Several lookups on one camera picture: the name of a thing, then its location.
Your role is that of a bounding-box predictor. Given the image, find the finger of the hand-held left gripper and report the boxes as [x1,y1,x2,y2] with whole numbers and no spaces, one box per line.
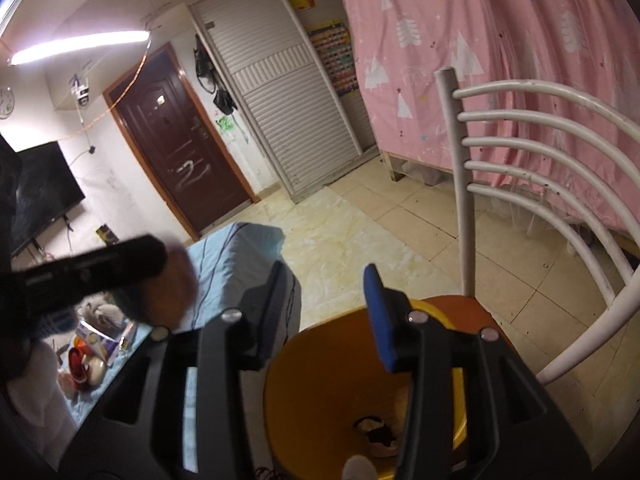
[10,234,168,313]

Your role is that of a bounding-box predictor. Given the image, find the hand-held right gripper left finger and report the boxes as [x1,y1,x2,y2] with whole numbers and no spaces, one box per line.
[61,260,301,480]

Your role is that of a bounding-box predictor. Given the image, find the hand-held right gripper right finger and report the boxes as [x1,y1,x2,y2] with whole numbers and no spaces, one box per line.
[363,263,578,480]

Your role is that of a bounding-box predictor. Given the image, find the brown round object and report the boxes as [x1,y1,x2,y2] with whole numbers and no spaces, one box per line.
[117,244,201,332]

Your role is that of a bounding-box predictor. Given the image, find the yellow plastic bin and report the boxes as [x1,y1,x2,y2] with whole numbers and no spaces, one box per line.
[263,302,468,480]

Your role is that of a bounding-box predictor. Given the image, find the black flat television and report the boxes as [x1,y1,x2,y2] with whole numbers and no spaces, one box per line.
[10,141,86,257]

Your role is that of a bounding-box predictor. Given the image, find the light blue striped cloth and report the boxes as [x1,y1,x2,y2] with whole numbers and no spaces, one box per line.
[65,221,301,471]

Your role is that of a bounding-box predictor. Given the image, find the purple white snack box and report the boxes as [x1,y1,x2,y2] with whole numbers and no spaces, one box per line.
[75,320,125,367]

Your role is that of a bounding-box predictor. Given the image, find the red bowl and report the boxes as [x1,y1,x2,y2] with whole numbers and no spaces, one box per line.
[67,347,92,386]

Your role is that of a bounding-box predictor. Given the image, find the dark crumpled wrapper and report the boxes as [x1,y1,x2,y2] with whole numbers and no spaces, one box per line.
[352,415,401,458]

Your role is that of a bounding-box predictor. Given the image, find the dark brown door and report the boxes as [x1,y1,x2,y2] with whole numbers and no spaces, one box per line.
[103,42,253,241]

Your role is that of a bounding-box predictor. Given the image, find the white cloth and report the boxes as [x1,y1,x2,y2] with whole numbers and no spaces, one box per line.
[7,347,78,461]

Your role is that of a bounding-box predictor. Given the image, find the ceiling light tube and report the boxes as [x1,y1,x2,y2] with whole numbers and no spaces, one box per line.
[7,30,151,67]

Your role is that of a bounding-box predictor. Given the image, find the white louvered wardrobe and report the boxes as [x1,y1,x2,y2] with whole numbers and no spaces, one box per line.
[189,0,381,203]

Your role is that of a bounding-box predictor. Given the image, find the black hanging bag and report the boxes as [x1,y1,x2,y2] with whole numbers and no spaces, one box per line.
[213,87,238,116]
[194,35,216,92]

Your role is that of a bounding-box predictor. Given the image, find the white metal chair orange seat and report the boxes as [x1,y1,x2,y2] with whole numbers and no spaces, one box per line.
[410,67,640,386]

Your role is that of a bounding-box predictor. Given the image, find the pink tree print curtain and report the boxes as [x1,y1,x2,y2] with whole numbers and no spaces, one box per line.
[335,0,640,233]

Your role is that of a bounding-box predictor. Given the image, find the white security camera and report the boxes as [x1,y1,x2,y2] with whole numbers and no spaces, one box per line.
[70,75,93,108]

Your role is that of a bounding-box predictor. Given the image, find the orange cord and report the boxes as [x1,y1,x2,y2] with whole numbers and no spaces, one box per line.
[57,42,151,142]

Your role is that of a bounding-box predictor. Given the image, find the wooden bed frame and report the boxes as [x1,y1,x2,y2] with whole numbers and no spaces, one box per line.
[379,149,407,183]

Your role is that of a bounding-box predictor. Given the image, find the colourful grid wall chart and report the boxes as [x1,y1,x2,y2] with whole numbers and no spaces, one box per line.
[307,20,358,97]

